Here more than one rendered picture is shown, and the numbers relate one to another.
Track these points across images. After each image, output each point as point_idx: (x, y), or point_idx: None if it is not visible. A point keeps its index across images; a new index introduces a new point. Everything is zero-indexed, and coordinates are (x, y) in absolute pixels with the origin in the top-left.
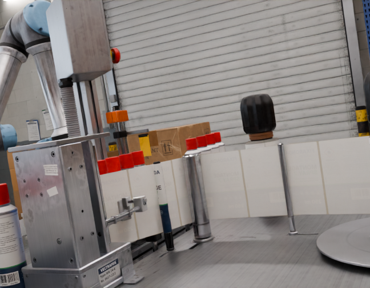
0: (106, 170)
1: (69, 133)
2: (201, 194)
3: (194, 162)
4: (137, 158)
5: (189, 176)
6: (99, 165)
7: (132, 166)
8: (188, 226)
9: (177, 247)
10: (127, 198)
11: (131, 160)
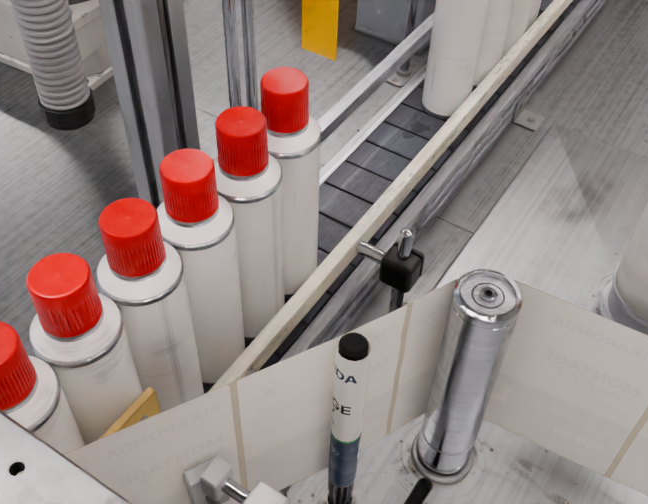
0: (159, 251)
1: (19, 17)
2: (480, 402)
3: (497, 337)
4: (283, 114)
5: (459, 361)
6: (132, 249)
7: (260, 168)
8: (400, 292)
9: (361, 490)
10: (221, 481)
11: (259, 151)
